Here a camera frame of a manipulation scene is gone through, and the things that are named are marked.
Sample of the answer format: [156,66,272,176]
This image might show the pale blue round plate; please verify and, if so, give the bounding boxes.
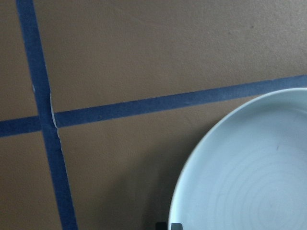
[167,87,307,230]

